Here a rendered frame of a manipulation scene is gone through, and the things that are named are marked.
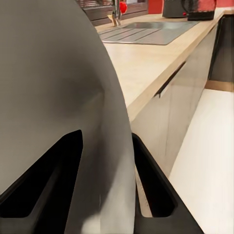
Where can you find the fixed window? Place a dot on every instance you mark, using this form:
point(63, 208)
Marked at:
point(97, 10)

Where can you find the paper coffee filter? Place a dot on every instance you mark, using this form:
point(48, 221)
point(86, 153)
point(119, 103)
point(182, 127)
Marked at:
point(56, 77)

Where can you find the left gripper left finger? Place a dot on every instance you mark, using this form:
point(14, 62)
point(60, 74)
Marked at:
point(38, 202)

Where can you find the cabinet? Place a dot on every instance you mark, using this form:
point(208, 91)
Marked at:
point(222, 64)
point(163, 122)

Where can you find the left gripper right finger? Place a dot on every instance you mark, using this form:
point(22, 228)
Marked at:
point(170, 214)

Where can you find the drop in sink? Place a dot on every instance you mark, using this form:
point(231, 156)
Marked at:
point(144, 33)

